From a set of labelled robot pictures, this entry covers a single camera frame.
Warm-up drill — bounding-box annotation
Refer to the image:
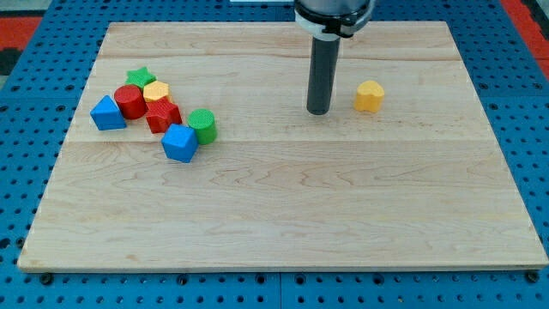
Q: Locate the green cylinder block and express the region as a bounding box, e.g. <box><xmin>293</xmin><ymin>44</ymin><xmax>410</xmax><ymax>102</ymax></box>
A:
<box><xmin>187</xmin><ymin>109</ymin><xmax>217</xmax><ymax>145</ymax></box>

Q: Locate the blue cube block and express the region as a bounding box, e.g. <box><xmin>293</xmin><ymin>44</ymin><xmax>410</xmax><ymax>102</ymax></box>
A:
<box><xmin>161</xmin><ymin>124</ymin><xmax>198</xmax><ymax>163</ymax></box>

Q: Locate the dark grey cylindrical pointer rod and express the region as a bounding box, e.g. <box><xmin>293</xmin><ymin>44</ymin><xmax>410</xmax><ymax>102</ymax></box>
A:
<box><xmin>306</xmin><ymin>38</ymin><xmax>340</xmax><ymax>115</ymax></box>

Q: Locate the yellow heart block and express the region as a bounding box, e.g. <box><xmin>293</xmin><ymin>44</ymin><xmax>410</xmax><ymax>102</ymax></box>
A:
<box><xmin>353</xmin><ymin>80</ymin><xmax>385</xmax><ymax>113</ymax></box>

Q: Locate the red star block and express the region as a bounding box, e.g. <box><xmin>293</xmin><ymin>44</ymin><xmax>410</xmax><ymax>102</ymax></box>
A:
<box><xmin>146</xmin><ymin>96</ymin><xmax>183</xmax><ymax>134</ymax></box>

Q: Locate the yellow hexagon block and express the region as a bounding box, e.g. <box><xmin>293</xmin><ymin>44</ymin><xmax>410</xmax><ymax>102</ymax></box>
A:
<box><xmin>142</xmin><ymin>81</ymin><xmax>173</xmax><ymax>103</ymax></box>

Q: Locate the wooden board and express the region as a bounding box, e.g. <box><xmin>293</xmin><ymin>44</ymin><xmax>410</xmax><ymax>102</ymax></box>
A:
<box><xmin>18</xmin><ymin>21</ymin><xmax>548</xmax><ymax>273</ymax></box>

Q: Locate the red cylinder block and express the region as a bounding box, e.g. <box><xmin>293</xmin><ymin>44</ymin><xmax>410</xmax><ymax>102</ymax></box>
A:
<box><xmin>114</xmin><ymin>84</ymin><xmax>147</xmax><ymax>120</ymax></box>

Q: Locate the green star block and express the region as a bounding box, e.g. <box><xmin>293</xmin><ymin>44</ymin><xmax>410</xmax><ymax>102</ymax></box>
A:
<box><xmin>124</xmin><ymin>67</ymin><xmax>157</xmax><ymax>90</ymax></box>

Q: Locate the blue triangle block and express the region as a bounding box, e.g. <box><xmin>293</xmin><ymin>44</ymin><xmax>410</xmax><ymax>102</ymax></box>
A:
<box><xmin>90</xmin><ymin>95</ymin><xmax>126</xmax><ymax>130</ymax></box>

